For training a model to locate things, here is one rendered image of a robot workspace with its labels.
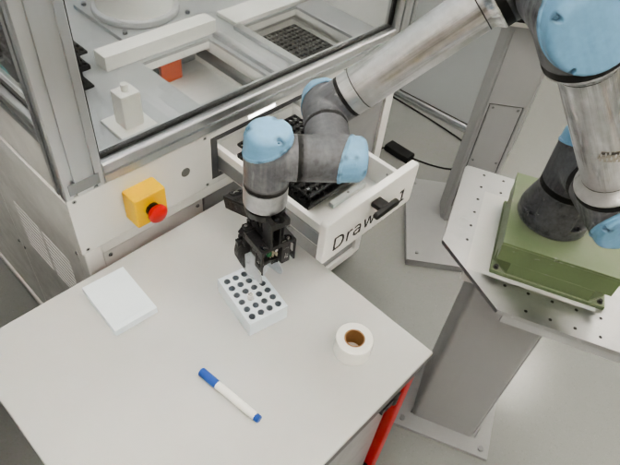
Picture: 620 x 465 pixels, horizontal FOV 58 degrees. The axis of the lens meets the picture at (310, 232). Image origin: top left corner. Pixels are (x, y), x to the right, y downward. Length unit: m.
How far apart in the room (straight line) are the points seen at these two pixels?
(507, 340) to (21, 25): 1.21
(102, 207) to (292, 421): 0.53
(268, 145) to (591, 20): 0.44
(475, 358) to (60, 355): 1.01
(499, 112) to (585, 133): 1.20
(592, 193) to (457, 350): 0.67
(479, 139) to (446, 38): 1.29
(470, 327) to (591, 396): 0.81
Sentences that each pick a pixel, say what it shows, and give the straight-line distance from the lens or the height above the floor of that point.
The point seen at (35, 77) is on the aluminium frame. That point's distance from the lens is 0.95.
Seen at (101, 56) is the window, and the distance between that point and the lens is 1.01.
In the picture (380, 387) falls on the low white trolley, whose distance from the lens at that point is 1.06.
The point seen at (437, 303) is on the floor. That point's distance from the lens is 2.19.
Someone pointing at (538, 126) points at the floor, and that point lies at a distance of 3.28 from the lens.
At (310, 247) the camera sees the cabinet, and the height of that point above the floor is 0.28.
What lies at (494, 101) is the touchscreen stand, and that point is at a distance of 2.10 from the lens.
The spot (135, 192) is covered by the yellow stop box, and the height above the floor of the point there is 0.91.
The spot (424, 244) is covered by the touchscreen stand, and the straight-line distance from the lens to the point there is 2.32.
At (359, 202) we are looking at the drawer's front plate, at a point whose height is 0.93.
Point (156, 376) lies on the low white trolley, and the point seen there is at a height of 0.76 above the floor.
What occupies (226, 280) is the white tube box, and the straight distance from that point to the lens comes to 1.12.
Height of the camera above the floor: 1.67
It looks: 46 degrees down
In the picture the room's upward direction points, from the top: 7 degrees clockwise
